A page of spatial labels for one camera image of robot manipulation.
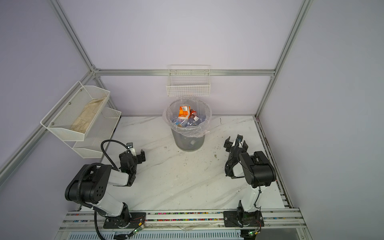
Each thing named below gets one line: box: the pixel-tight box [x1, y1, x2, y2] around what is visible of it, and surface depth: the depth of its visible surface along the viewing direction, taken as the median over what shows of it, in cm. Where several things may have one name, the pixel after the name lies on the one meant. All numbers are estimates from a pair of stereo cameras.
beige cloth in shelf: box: [70, 96, 106, 134], surface depth 80 cm
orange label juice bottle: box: [178, 104, 191, 120], surface depth 84 cm
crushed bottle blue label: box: [175, 116, 206, 128], surface depth 87 cm
